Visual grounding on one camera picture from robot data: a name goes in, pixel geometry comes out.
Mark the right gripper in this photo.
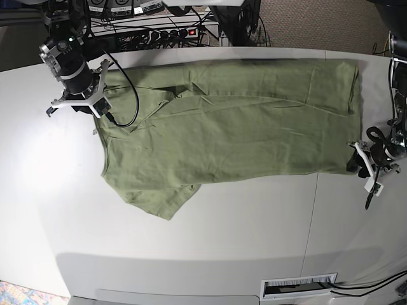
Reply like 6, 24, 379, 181
72, 106, 93, 114

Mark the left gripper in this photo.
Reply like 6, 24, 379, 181
346, 151, 369, 178

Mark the green T-shirt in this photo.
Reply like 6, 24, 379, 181
95, 59, 362, 220

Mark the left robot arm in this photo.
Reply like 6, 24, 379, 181
347, 1, 406, 178

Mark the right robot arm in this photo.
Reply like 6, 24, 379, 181
39, 1, 94, 116

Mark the black power strip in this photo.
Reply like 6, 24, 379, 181
118, 27, 200, 46

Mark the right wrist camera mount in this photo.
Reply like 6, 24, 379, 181
46, 59, 112, 119

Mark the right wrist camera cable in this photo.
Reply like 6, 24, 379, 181
100, 47, 140, 128

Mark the black cable lower right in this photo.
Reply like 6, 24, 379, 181
330, 272, 407, 298

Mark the table cable grommet box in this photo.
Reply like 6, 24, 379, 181
260, 273, 338, 301

